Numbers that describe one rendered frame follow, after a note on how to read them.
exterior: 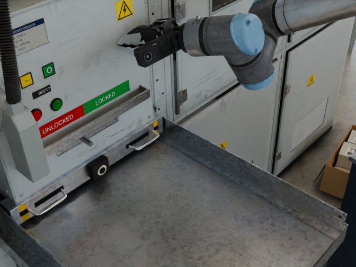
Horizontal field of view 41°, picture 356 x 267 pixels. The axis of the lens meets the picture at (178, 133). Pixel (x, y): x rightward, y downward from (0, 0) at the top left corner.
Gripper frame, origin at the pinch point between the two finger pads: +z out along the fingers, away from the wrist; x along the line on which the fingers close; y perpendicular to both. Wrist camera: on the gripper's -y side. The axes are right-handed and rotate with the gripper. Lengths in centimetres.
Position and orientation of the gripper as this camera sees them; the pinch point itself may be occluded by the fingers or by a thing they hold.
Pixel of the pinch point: (119, 45)
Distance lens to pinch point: 125.7
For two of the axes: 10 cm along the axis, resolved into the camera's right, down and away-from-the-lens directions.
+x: -2.5, -8.3, -4.9
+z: -8.5, -0.5, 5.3
